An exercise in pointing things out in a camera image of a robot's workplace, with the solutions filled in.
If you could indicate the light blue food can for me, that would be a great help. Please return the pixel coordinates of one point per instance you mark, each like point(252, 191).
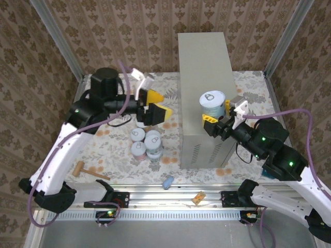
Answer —
point(212, 103)
point(154, 141)

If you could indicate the pink colourful food can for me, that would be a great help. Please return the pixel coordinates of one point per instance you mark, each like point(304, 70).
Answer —
point(137, 133)

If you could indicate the pink lilac food can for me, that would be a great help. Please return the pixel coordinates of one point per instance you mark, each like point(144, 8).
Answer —
point(138, 151)

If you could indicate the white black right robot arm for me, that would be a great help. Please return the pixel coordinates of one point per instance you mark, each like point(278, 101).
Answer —
point(274, 199)

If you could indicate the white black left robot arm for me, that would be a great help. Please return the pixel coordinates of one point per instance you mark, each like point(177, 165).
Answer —
point(64, 152)

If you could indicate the brown food can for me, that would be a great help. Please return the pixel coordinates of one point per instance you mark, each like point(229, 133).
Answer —
point(151, 132)

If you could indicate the small teal object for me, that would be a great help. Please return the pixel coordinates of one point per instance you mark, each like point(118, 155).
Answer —
point(266, 174)

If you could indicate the grey metal box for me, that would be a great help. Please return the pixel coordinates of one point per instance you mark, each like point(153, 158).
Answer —
point(204, 64)

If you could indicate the floral table cover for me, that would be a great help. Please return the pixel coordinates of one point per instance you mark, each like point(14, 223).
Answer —
point(108, 155)

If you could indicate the wooden mallet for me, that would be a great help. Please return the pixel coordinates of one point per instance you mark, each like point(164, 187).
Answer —
point(78, 169)

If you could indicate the small blue object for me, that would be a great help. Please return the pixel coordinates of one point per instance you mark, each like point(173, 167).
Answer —
point(168, 182)

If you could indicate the small circuit board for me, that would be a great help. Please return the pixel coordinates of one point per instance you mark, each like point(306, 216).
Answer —
point(107, 214)
point(249, 215)

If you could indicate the aluminium frame post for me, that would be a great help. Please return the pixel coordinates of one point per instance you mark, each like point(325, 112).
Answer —
point(287, 38)
point(57, 38)

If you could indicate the aluminium mounting rail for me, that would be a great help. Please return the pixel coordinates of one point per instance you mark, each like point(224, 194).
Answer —
point(160, 197)

